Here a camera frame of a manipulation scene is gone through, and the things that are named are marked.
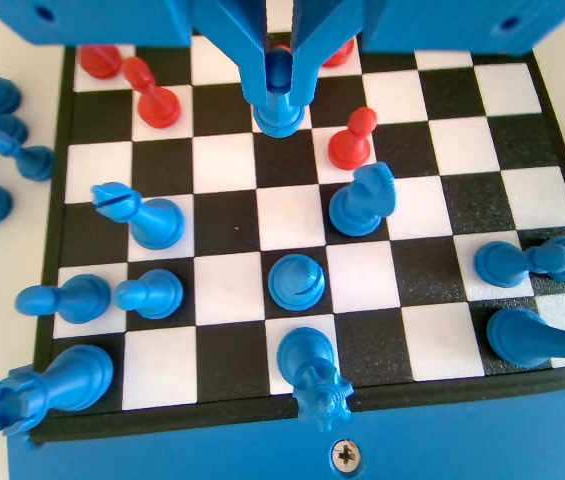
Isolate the blue bishop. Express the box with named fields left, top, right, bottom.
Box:
left=90, top=182, right=186, bottom=251
left=267, top=253, right=325, bottom=311

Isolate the black and white chess board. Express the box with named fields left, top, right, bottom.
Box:
left=29, top=29, right=565, bottom=446

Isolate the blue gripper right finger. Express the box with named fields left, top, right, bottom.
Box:
left=291, top=0, right=565, bottom=106

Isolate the blue base plate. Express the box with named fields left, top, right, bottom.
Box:
left=5, top=372, right=565, bottom=480

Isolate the red bishop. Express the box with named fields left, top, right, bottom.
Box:
left=319, top=38, right=356, bottom=69

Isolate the blue queen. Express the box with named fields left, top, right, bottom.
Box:
left=276, top=327, right=354, bottom=432

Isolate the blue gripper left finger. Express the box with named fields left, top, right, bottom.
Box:
left=0, top=0, right=267, bottom=106

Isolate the silver screw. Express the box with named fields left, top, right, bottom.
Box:
left=330, top=439, right=363, bottom=472

